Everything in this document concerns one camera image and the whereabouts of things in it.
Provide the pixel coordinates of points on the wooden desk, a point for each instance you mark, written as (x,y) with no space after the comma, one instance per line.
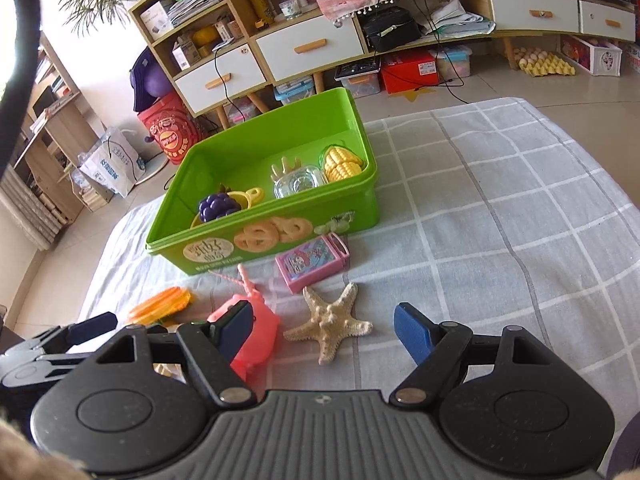
(75,125)

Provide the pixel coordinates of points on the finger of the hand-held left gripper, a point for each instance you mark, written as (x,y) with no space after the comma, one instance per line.
(30,370)
(92,328)

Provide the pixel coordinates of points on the black bag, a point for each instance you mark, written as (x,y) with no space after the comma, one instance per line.
(390,32)

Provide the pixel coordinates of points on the purple grapes toy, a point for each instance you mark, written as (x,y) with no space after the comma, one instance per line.
(217,207)

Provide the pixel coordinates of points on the folded light blue cloth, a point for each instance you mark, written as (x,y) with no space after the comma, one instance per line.
(455,17)

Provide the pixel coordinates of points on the orange pineapple slice toy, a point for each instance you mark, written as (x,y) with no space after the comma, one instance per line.
(160,305)

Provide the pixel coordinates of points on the yellow corn toy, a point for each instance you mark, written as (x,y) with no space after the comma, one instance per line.
(342,162)

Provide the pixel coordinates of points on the clear plastic case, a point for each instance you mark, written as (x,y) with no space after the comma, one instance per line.
(300,182)

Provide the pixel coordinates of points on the white carton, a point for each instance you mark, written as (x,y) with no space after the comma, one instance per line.
(185,55)

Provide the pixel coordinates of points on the yellow egg tray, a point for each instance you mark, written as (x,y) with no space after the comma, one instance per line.
(545,62)

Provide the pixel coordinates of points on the grey checked tablecloth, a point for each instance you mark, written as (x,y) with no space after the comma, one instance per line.
(500,235)

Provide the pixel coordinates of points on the pink pig toy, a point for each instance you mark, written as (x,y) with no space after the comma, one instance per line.
(262,330)

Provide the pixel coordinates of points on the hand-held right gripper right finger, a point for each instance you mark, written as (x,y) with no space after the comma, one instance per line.
(415,332)

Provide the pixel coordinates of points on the dark purple bag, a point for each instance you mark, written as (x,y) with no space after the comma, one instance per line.
(140,80)

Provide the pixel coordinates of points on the green plastic box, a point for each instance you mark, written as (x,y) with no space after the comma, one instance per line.
(215,255)

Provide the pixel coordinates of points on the tall wooden shelf cabinet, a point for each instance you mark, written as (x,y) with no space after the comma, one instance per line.
(260,102)

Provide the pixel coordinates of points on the stack of books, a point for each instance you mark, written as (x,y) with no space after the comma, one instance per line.
(92,192)

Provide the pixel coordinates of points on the small carton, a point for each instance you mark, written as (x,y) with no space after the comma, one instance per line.
(224,30)

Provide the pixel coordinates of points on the low wooden cabinet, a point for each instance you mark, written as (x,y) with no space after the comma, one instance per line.
(317,82)

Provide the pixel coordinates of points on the black monitor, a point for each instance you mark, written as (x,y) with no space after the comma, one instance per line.
(44,100)

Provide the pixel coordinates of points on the red printed bucket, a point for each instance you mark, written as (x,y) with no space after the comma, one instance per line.
(170,135)

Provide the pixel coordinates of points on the yellow can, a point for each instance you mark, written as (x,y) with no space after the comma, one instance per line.
(261,7)

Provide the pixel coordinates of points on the yellow round tin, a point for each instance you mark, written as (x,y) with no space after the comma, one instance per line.
(206,37)

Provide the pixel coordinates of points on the white printed storage box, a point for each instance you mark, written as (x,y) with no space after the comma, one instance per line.
(592,57)

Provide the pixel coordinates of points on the purple ball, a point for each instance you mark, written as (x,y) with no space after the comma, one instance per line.
(160,82)

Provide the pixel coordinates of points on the stack of papers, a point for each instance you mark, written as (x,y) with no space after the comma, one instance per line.
(195,5)

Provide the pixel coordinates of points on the small pink printed box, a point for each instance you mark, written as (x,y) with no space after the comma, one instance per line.
(312,262)

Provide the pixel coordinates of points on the beige pleated curtain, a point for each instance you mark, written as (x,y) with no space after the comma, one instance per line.
(27,210)

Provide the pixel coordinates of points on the red shoebox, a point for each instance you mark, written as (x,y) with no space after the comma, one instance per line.
(407,72)

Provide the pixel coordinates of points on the clear storage box blue lid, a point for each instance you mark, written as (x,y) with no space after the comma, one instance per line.
(295,94)

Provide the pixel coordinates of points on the white paper bag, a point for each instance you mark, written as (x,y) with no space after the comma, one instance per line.
(112,165)

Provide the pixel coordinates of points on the curved wooden stand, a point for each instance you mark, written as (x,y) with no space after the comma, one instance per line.
(508,50)

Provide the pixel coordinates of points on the yellow plastic cup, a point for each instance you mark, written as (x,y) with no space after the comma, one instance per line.
(250,197)

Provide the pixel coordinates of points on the beige fuzzy cloth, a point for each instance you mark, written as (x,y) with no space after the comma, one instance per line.
(25,455)

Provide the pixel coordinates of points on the clear storage box black lid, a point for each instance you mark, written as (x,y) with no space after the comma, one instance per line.
(357,82)

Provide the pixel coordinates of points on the beige starfish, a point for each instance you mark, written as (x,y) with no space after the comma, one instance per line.
(327,325)

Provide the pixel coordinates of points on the glass cup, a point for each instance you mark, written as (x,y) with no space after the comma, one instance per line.
(290,10)

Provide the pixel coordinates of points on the yellow star floor sticker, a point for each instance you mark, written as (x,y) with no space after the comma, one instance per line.
(417,95)

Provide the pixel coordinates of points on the white round base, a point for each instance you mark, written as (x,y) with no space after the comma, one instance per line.
(155,167)

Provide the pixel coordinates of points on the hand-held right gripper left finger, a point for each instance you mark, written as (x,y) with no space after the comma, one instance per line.
(235,327)

